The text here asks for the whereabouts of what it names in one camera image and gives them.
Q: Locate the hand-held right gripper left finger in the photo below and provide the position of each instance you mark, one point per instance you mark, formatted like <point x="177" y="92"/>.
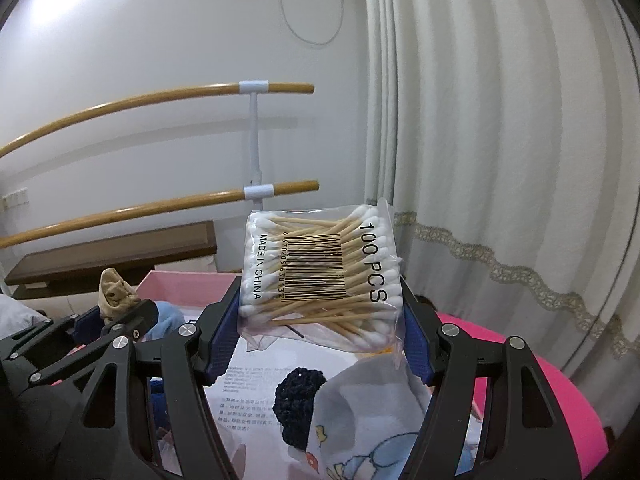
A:
<point x="225" y="345"/>

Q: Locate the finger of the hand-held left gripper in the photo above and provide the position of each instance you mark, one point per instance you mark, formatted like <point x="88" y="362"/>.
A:
<point x="87" y="327"/>
<point x="145" y="310"/>

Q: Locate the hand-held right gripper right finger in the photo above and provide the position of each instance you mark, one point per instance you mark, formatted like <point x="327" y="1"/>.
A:
<point x="415" y="345"/>

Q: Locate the light blue cloth ball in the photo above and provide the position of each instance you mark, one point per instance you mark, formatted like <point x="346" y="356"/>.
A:
<point x="170" y="317"/>

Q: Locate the beige fabric flower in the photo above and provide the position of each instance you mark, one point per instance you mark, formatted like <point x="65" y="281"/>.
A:
<point x="117" y="292"/>

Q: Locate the yellow crochet fish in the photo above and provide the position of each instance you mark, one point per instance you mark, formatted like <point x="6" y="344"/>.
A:
<point x="382" y="353"/>

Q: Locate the pink cardboard box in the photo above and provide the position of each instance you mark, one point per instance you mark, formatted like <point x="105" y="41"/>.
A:
<point x="190" y="287"/>

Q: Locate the light blue cartoon print cloth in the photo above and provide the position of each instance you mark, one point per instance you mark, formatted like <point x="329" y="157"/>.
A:
<point x="360" y="410"/>

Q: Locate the navy crochet scrunchie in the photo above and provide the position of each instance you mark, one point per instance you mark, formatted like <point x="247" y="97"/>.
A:
<point x="295" y="400"/>

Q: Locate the cotton swab packet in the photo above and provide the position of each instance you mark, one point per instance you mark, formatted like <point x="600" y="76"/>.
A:
<point x="320" y="260"/>

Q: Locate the low brown white cabinet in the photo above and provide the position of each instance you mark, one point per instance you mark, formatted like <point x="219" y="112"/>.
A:
<point x="125" y="250"/>

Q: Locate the pink round mat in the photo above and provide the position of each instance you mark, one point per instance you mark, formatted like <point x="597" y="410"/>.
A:
<point x="575" y="410"/>

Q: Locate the white barre stand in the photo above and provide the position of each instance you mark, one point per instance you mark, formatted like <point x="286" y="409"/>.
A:
<point x="254" y="135"/>

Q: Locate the white lace trim curtain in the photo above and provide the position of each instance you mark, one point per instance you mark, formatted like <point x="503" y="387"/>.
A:
<point x="500" y="135"/>

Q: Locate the high wooden barre rail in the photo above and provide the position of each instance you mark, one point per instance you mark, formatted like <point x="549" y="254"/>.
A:
<point x="290" y="88"/>

